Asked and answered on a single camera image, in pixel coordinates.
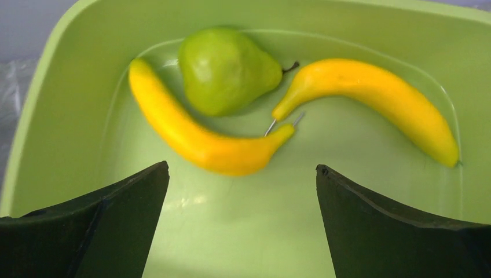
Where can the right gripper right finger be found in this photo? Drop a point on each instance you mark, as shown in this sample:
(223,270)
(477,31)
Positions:
(372,235)

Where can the green lime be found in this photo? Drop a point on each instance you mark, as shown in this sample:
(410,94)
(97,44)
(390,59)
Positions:
(224,70)

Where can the yellow banana behind mango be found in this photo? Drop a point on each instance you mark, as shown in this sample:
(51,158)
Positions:
(391,96)

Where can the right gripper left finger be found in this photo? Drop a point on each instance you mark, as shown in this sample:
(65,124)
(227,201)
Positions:
(96,230)

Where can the yellow banana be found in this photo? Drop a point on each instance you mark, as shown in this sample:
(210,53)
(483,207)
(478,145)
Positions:
(209,150)
(391,96)

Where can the green plastic bin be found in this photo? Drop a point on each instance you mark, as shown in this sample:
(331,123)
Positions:
(81,130)

